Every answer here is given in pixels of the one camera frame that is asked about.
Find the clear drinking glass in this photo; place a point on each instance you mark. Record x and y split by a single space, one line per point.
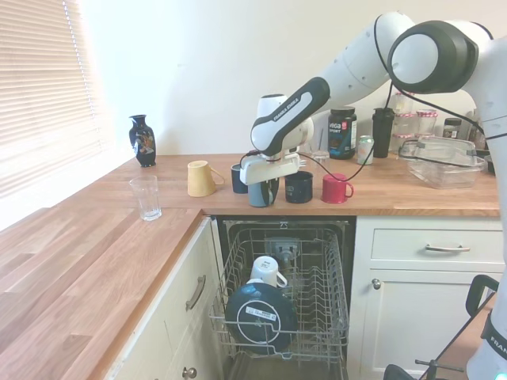
146 198

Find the dark blue round plate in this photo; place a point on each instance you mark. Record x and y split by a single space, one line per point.
257 316

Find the red mug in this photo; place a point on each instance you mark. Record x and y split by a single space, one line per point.
334 190

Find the black clamp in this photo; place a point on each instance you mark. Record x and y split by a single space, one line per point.
473 297

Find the spice jar dark lid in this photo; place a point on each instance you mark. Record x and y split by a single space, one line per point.
455 128

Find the white window blind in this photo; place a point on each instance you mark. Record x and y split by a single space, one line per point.
39 79

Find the white cabinet with drawer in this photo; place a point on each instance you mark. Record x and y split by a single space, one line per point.
396 316

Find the white cabinet door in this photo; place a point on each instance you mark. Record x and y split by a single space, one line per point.
416 324

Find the small white printed mug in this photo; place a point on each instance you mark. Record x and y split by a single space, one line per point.
255 282

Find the clear glass tumbler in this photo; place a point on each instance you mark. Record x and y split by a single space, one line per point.
321 150

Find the glass jar gingham lid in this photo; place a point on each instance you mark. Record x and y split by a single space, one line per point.
427 122
404 128

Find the clear plastic container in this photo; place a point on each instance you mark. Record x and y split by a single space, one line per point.
443 170

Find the black floral vase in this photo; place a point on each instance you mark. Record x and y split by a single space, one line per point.
142 142

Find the large white ceramic mug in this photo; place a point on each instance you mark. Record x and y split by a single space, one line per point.
263 271

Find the black metal stand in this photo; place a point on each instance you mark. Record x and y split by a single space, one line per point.
439 365

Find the built-in dishwasher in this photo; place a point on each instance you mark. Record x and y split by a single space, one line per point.
317 223

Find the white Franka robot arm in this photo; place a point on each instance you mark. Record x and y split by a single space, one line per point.
356 67

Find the silver cabinet knob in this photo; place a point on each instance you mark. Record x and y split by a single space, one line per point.
189 373

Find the black printed mug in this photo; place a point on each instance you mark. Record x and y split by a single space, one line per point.
299 190

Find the navy blue mug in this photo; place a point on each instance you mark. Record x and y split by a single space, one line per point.
237 180

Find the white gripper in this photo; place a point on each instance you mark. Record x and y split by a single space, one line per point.
265 170

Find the white corner cabinet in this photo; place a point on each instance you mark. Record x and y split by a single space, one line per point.
174 316

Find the silver door knob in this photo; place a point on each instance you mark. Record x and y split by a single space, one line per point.
376 283

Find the pale drink can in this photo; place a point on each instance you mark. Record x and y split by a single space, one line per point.
365 150

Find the white drawer front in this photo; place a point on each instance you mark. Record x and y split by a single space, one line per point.
404 245

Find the blue-grey ceramic mug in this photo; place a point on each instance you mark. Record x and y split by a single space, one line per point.
257 196

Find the yellow mug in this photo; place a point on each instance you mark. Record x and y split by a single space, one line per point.
200 180

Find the black protein powder tub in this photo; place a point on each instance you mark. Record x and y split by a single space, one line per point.
341 134

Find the black shaker bottle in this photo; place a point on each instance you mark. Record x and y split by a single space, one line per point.
382 134

